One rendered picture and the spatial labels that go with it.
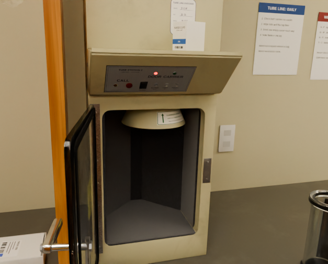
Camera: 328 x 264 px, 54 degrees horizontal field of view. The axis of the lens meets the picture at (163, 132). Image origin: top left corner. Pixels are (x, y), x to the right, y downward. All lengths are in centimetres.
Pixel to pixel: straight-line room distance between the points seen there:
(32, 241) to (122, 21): 65
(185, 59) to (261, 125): 82
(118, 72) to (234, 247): 64
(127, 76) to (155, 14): 17
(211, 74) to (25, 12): 68
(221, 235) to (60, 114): 66
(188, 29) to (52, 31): 27
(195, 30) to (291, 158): 100
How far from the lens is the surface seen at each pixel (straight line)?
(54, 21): 67
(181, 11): 80
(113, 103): 77
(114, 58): 65
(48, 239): 59
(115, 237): 93
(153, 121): 82
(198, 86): 77
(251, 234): 114
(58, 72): 67
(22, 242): 104
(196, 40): 72
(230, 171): 144
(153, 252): 95
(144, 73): 69
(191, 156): 92
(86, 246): 56
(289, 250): 110
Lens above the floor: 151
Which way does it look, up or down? 14 degrees down
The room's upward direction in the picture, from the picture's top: 2 degrees clockwise
